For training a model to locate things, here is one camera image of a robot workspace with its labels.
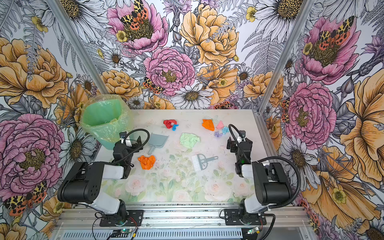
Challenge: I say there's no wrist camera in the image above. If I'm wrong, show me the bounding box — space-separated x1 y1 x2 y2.
120 131 132 147
237 130 246 143

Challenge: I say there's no purple paper scrap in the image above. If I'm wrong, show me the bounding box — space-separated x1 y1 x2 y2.
214 131 223 138

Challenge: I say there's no small blue paper scrap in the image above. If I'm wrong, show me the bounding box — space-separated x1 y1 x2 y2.
172 124 179 131

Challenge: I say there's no pink paper scrap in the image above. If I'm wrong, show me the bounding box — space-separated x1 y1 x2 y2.
216 121 224 130

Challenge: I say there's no green bin with bag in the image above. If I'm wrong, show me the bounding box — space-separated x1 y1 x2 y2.
80 95 134 150

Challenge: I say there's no grey-green plastic dustpan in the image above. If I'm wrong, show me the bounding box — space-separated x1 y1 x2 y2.
148 134 169 155

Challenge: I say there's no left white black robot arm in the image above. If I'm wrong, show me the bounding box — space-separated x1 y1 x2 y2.
57 137 145 226

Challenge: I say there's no light blue paper scrap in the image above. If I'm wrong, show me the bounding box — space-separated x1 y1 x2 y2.
222 126 230 135

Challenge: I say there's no grey-green hand brush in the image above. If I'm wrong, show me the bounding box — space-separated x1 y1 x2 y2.
191 154 219 172

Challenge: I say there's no aluminium rail frame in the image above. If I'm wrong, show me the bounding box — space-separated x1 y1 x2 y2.
51 203 317 240

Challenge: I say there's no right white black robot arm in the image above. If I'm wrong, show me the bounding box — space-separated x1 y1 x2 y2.
226 139 293 225

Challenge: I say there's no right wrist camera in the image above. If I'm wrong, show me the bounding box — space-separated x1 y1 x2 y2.
237 130 246 143

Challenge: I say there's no orange paper scrap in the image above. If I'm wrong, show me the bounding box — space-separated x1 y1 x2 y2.
202 119 215 132
138 156 156 170

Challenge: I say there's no orange paper scrap near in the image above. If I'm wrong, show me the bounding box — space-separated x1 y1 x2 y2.
138 156 156 170

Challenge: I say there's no light green paper scrap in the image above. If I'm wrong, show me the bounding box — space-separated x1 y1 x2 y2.
180 133 201 149

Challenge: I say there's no right black corrugated cable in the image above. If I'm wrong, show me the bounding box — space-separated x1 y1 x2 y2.
228 123 302 240

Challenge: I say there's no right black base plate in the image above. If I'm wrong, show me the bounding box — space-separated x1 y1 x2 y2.
220 209 267 226

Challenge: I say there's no orange paper scrap far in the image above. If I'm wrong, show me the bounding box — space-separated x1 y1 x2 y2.
202 119 215 132

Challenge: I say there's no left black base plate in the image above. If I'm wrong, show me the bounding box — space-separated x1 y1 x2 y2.
99 210 144 227

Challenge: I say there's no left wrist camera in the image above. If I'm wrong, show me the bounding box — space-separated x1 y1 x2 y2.
120 131 132 147

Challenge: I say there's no red paper scrap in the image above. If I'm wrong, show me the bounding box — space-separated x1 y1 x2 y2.
163 120 178 129

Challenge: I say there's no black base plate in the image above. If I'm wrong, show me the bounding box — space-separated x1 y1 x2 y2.
220 209 267 226
99 210 144 227

